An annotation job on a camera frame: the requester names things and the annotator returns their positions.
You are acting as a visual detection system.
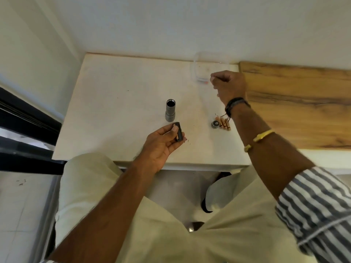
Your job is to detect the person's right hand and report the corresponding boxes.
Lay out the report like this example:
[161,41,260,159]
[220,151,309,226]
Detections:
[210,70,248,107]

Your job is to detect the black window frame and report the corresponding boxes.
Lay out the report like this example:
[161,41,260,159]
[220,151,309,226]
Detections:
[0,86,68,176]

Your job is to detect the beige trousers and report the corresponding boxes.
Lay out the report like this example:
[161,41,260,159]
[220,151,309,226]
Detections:
[54,153,312,263]

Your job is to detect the wooden countertop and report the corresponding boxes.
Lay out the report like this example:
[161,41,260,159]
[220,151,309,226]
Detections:
[238,61,351,150]

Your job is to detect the clear plastic container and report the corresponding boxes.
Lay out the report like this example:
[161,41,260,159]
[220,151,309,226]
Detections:
[191,51,231,85]

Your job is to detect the black cord wristband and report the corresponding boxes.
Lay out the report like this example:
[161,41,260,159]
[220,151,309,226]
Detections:
[216,97,251,119]

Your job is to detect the black battery holder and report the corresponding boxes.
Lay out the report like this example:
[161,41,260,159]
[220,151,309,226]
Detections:
[173,122,184,142]

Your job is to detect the person's right forearm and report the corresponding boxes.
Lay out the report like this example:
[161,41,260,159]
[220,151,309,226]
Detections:
[225,100,316,201]

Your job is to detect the person's left hand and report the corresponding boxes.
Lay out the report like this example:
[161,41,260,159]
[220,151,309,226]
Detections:
[132,124,187,174]

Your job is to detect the person's left forearm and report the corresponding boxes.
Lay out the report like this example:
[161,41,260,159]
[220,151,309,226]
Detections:
[47,161,161,263]

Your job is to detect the white table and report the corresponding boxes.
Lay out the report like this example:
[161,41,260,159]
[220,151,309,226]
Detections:
[52,52,253,172]

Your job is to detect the yellow bracelet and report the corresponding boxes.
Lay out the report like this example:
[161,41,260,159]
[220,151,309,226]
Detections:
[244,129,275,153]

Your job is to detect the striped shirt sleeve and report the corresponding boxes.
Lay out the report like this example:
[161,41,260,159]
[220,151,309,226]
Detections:
[275,166,351,256]

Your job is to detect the black shoe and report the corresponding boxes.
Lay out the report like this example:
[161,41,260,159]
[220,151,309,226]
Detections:
[201,198,215,214]

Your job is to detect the grey flashlight body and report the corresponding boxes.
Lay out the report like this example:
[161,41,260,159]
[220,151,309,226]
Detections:
[165,99,176,121]

